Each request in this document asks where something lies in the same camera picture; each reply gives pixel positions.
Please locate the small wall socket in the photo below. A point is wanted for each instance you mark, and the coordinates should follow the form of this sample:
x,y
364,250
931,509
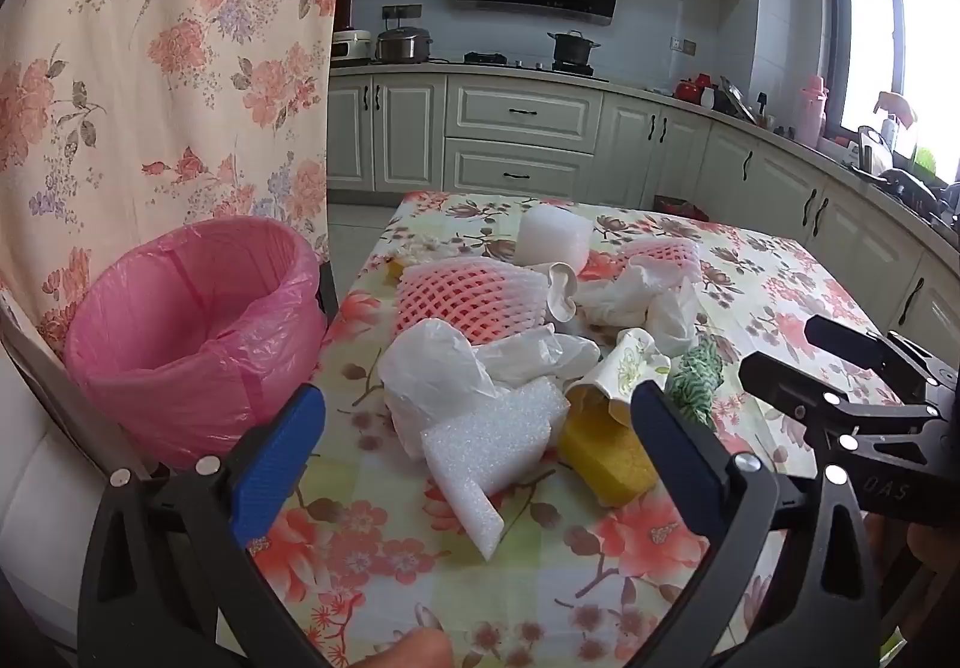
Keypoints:
x,y
683,45

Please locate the person's left hand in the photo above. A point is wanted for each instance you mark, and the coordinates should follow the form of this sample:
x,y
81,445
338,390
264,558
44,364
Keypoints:
x,y
412,651

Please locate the small pink foam net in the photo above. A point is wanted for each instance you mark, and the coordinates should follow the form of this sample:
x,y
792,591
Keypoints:
x,y
660,256

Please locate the floral paper cup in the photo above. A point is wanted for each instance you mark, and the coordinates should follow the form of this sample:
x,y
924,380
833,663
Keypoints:
x,y
615,368

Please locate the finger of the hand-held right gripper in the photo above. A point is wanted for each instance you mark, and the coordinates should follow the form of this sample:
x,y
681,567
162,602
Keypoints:
x,y
847,342
780,387

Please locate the pink-lined trash bin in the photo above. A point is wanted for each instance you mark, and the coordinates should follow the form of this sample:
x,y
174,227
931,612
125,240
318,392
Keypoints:
x,y
187,368

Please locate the white tissue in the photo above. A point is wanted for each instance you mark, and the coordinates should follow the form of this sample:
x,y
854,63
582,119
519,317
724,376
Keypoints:
x,y
637,301

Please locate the white plastic bag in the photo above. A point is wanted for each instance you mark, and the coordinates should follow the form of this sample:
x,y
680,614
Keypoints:
x,y
427,368

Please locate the white rice cooker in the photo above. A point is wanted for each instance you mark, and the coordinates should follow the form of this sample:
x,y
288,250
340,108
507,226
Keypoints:
x,y
351,46

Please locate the green white wrapper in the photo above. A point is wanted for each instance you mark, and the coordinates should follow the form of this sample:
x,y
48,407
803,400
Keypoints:
x,y
694,376

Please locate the white foam roll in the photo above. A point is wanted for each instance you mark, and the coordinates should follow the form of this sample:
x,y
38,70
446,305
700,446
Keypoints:
x,y
551,237

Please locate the pink thermos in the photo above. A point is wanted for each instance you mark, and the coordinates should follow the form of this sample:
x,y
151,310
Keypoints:
x,y
814,113

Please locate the floral curtain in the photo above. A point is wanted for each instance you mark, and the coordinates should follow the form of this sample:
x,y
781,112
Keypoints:
x,y
187,76

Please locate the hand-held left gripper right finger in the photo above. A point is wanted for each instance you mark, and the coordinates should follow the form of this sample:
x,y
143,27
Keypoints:
x,y
671,447

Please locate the yellow sponge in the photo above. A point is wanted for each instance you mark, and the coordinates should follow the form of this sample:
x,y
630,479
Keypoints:
x,y
600,458

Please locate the white foam block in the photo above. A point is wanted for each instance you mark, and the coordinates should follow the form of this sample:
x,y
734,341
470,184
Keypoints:
x,y
480,458

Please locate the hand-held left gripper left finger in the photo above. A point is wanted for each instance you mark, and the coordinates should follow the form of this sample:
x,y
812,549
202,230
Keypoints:
x,y
277,465

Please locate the red bag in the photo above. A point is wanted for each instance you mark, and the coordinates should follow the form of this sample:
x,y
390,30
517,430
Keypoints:
x,y
679,207

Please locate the floral tablecloth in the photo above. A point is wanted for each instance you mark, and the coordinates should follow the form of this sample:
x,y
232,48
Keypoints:
x,y
570,563

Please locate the dark wall socket strip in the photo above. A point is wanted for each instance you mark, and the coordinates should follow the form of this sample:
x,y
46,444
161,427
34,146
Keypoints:
x,y
401,12

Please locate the black gas stove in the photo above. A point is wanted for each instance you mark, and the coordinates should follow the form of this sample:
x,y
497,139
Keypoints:
x,y
487,58

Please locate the black cooking pot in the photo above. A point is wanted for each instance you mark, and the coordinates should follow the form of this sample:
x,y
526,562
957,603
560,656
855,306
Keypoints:
x,y
574,48

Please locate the large pink foam net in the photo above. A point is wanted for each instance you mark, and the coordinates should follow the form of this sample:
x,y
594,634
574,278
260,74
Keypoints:
x,y
465,297

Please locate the red kettle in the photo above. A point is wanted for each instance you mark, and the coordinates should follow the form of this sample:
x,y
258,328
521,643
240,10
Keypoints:
x,y
688,89

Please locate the cream lower cabinets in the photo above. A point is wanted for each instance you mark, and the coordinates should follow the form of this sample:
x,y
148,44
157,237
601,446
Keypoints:
x,y
517,113

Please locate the kitchen window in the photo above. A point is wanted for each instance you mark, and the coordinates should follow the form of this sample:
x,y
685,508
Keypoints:
x,y
870,38

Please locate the steel rice cooker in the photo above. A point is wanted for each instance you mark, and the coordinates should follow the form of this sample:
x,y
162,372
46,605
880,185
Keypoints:
x,y
403,46

